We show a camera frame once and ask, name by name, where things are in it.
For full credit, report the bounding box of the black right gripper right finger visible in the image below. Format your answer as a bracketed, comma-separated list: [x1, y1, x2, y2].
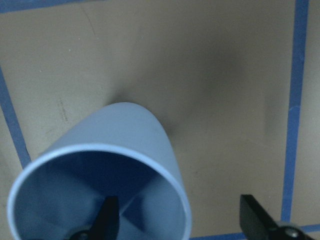
[239, 194, 319, 240]

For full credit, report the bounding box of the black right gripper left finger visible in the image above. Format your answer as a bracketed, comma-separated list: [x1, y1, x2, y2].
[68, 196, 120, 240]

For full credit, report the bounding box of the blue cup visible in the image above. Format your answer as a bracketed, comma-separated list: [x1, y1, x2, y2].
[7, 102, 192, 240]

